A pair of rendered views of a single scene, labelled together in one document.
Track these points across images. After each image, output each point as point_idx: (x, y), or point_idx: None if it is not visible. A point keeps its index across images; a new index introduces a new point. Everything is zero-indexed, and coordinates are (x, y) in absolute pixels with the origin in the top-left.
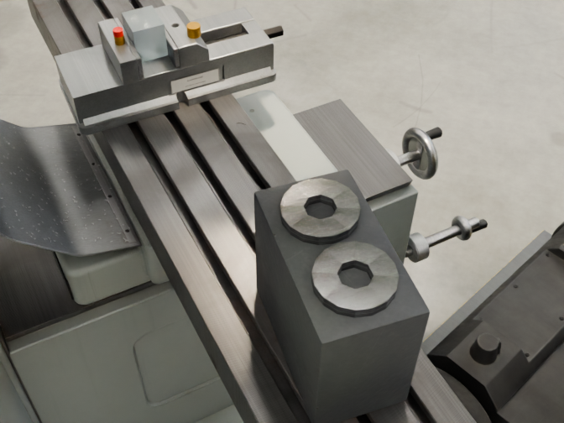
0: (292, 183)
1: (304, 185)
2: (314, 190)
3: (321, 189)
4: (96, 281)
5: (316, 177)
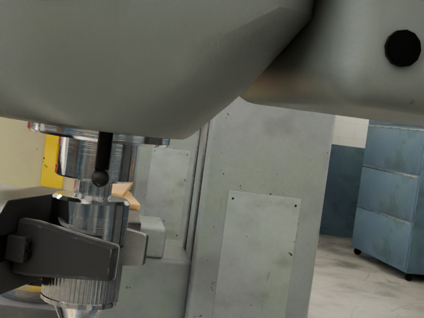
0: (39, 306)
1: (37, 290)
2: (31, 287)
3: (23, 286)
4: None
5: (11, 303)
